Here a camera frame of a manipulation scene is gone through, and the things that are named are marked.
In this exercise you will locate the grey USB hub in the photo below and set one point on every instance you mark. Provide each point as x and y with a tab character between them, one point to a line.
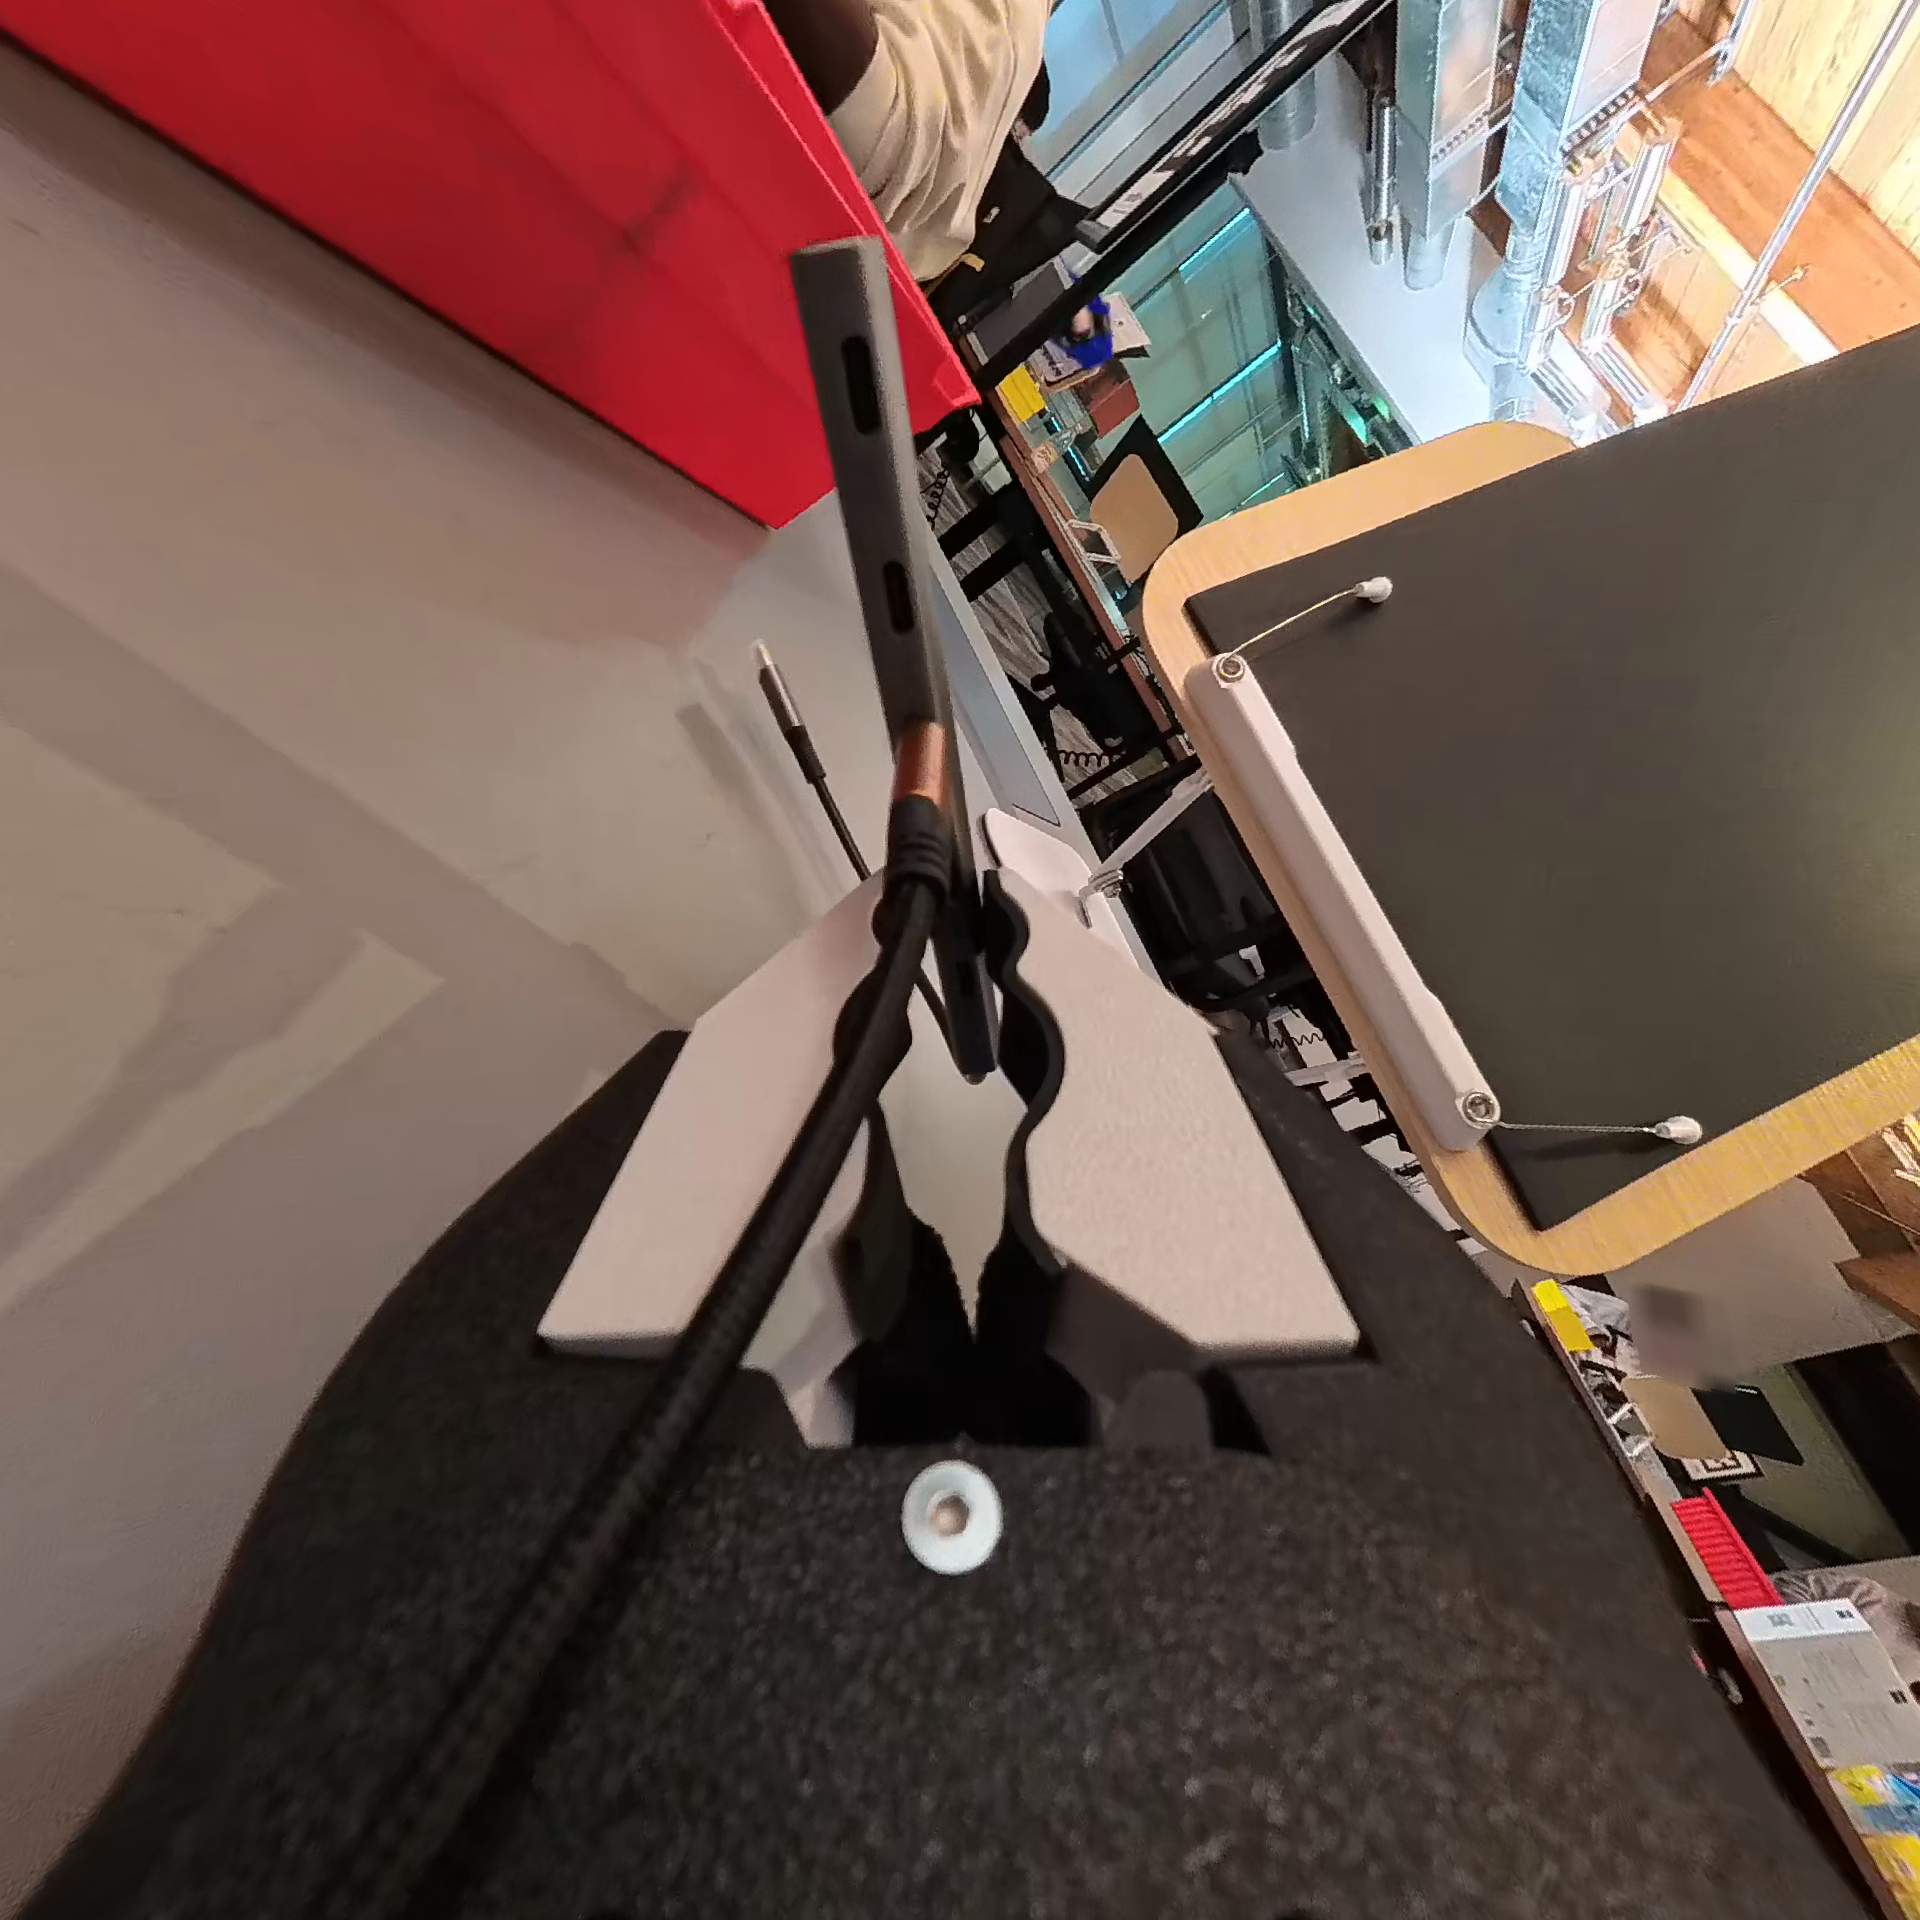
869	495

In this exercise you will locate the metal ceiling pipe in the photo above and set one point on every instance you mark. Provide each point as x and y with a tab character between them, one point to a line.
1823	166

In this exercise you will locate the yellow box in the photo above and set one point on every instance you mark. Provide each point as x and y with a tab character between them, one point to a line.
1017	393

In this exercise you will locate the white bar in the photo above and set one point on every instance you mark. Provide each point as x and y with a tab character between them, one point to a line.
1336	902

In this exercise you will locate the black panel wooden edge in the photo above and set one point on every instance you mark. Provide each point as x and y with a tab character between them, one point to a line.
1575	751

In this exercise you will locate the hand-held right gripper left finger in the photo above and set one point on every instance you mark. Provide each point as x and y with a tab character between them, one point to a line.
676	1170

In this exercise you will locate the silver ventilation duct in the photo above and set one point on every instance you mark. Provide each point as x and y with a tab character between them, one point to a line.
1560	120
1448	120

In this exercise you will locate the grey desk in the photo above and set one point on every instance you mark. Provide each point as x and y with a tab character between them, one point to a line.
301	751

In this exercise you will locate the black framed marker sign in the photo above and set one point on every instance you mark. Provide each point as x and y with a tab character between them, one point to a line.
1201	142

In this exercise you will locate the red plastic bin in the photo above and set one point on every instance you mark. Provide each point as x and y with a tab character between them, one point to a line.
451	182

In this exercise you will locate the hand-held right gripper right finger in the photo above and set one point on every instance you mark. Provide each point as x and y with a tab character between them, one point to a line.
1185	1170

